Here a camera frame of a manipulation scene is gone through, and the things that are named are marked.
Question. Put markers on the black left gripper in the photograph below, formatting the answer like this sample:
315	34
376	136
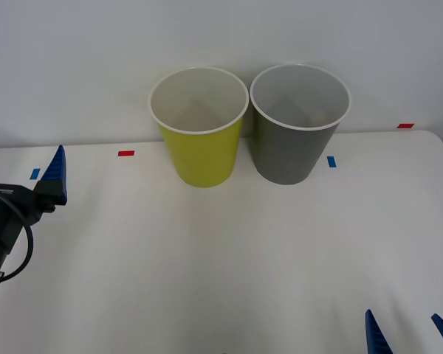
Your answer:
11	206

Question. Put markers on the yellow-green plastic waste bin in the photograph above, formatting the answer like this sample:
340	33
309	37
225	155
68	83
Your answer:
206	155

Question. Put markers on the grey plastic waste bin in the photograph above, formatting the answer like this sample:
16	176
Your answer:
293	155

